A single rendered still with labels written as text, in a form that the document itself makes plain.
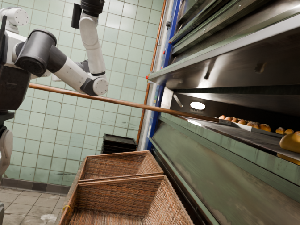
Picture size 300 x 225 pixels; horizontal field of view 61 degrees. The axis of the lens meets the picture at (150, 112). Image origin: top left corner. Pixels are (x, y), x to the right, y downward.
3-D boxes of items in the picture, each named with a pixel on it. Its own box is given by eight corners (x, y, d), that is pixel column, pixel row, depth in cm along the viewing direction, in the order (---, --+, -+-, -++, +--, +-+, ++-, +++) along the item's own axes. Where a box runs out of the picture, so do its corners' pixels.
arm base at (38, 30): (55, 75, 93) (30, 54, 84) (30, 82, 98) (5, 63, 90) (65, 45, 101) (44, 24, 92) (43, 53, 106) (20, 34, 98)
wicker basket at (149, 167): (143, 183, 203) (150, 149, 202) (156, 218, 148) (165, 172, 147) (81, 174, 195) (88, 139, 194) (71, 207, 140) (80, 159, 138)
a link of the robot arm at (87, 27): (93, 15, 98) (99, 50, 104) (96, 13, 106) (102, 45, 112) (76, 17, 98) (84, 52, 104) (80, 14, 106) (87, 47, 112)
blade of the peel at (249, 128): (250, 131, 151) (251, 127, 150) (214, 120, 205) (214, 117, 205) (303, 141, 156) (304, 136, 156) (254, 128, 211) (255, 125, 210)
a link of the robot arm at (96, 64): (106, 47, 108) (113, 89, 117) (94, 44, 115) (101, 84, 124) (84, 53, 102) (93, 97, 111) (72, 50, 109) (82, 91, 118)
